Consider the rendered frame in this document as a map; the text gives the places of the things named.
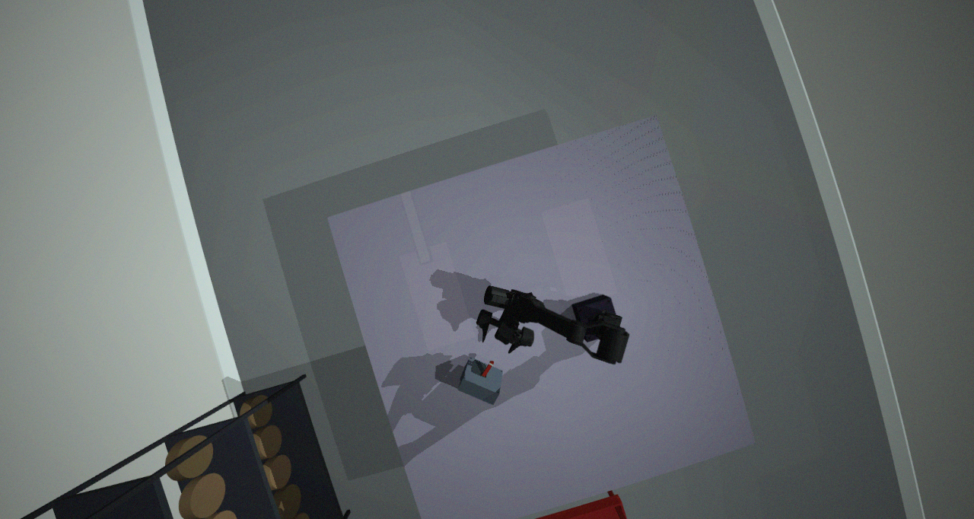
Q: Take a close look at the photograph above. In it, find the grey sloped panel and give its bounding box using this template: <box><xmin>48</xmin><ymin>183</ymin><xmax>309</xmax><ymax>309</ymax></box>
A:
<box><xmin>457</xmin><ymin>357</ymin><xmax>503</xmax><ymax>405</ymax></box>

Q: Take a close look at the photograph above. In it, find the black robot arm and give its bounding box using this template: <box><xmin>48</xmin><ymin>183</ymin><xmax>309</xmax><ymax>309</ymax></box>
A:
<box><xmin>484</xmin><ymin>285</ymin><xmax>629</xmax><ymax>365</ymax></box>

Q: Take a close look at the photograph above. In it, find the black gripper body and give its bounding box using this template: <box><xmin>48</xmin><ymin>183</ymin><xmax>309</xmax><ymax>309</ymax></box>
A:
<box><xmin>476</xmin><ymin>309</ymin><xmax>534</xmax><ymax>346</ymax></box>

